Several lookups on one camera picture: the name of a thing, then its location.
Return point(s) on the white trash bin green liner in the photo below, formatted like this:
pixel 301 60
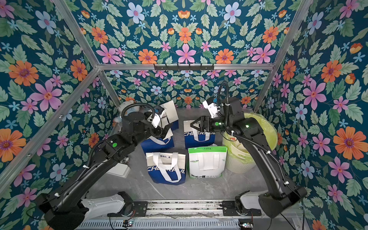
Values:
pixel 239 159

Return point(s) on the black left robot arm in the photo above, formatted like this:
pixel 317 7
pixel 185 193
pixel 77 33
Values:
pixel 65 208

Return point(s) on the white teddy bear blue shirt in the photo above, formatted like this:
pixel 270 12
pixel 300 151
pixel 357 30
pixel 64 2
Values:
pixel 123 105

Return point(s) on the middle right blue white bag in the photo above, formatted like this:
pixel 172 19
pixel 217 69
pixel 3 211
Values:
pixel 195 138

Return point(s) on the blue white tote bag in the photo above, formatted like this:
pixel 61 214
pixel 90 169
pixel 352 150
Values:
pixel 169 115
pixel 166 168

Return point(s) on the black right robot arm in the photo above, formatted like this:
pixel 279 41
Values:
pixel 227 116

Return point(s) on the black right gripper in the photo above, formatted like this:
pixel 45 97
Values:
pixel 204 124

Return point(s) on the white bag green top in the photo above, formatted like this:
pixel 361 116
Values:
pixel 207 162

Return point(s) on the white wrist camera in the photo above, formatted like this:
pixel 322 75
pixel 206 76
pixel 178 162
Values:
pixel 157 119
pixel 211 105

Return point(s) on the white pad near wall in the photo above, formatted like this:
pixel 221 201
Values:
pixel 121 170

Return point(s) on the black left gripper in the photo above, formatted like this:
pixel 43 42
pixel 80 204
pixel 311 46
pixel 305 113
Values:
pixel 162 132

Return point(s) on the black wall hook rail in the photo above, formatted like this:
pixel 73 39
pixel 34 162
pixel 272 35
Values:
pixel 184 67

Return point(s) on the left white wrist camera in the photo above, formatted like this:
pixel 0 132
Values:
pixel 157 119

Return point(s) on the middle left blue white bag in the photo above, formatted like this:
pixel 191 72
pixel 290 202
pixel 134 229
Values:
pixel 153 144

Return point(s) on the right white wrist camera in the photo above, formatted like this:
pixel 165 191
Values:
pixel 211 105

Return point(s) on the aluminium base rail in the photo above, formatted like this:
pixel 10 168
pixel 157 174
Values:
pixel 203 214

